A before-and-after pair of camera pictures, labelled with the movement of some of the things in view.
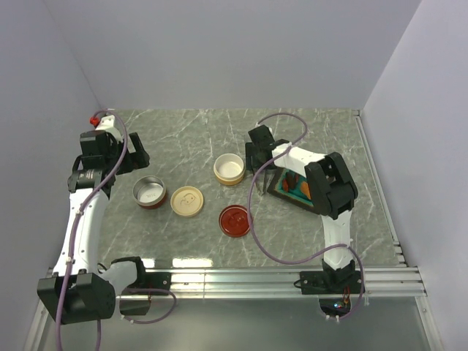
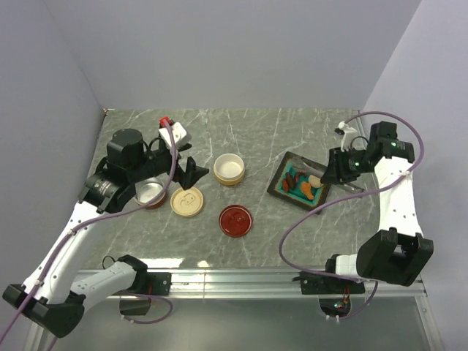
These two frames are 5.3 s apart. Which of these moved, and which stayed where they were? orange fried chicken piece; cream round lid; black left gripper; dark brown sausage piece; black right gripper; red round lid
Moved: black right gripper; black left gripper
Stayed: orange fried chicken piece; red round lid; cream round lid; dark brown sausage piece
